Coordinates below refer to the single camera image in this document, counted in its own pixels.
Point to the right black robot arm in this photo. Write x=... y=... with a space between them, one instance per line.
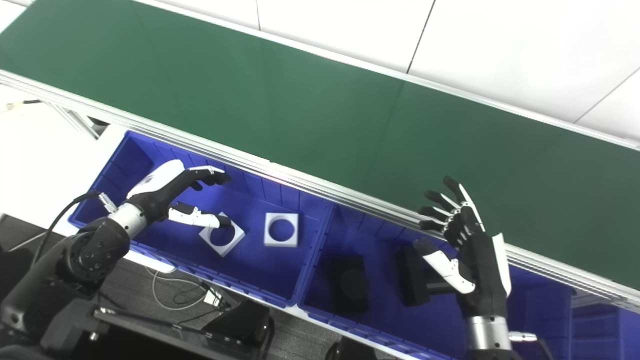
x=487 y=332

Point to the aluminium conveyor leg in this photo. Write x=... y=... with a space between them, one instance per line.
x=75 y=120

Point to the green conveyor belt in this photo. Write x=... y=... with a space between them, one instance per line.
x=350 y=200
x=300 y=110

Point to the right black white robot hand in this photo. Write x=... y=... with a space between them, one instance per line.
x=482 y=270

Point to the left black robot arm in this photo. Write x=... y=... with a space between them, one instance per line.
x=85 y=255

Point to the blue empty bin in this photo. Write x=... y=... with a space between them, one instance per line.
x=600 y=330

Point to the white square part with hole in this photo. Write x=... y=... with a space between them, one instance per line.
x=223 y=251
x=280 y=244

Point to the black robot torso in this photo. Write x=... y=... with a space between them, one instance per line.
x=240 y=320

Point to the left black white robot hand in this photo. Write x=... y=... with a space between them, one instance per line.
x=160 y=192

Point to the black block part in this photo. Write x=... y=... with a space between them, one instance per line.
x=412 y=275
x=350 y=285

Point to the blue bin with black parts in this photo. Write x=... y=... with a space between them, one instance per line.
x=385 y=325

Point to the blue bin with white parts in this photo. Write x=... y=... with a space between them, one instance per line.
x=260 y=270

